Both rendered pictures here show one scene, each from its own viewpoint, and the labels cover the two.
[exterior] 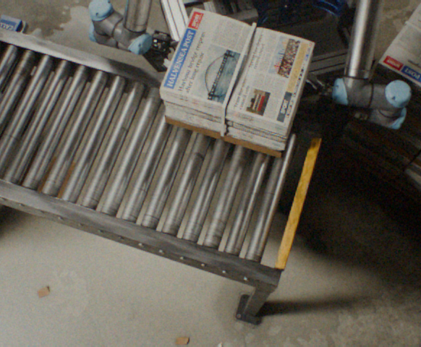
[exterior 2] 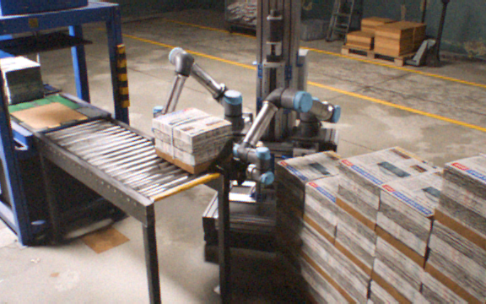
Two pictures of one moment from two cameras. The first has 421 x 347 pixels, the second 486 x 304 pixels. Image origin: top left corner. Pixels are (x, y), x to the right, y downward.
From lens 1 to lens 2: 2.29 m
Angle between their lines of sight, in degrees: 49
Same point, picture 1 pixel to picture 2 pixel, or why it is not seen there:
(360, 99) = (243, 151)
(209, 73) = (176, 119)
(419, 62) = (298, 165)
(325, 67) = not seen: hidden behind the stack
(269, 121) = (186, 133)
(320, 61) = not seen: hidden behind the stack
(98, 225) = (91, 170)
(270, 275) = (146, 202)
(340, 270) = not seen: outside the picture
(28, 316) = (36, 280)
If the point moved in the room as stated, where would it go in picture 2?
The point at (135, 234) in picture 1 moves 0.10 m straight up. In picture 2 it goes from (103, 176) to (101, 159)
